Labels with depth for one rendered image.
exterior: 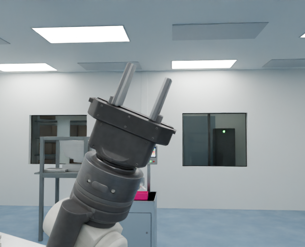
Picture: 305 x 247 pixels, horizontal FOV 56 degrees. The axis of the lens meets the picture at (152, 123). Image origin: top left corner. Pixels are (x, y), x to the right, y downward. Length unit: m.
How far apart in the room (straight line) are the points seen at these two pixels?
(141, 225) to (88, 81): 3.80
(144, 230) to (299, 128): 4.19
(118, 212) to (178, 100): 5.73
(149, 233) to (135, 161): 3.14
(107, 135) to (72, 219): 0.11
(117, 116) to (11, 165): 6.67
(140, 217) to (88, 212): 3.08
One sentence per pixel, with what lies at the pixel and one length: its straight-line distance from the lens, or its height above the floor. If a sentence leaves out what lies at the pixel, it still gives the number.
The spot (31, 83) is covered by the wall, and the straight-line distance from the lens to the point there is 6.88.
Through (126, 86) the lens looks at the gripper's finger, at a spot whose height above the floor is 1.58.
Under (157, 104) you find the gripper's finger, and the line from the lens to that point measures 0.38.
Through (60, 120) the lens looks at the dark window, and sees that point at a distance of 6.63.
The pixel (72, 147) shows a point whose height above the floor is 1.34.
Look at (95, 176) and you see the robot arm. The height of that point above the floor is 1.46.
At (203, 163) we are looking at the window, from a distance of 6.21.
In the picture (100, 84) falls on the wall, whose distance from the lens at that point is 6.34.
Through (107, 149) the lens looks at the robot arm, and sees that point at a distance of 0.39.
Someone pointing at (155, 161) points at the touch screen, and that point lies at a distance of 3.73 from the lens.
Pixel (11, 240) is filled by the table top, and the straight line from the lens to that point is 2.13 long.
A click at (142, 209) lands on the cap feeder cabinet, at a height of 0.66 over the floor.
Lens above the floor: 1.51
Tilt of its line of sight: 2 degrees up
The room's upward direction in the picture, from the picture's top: straight up
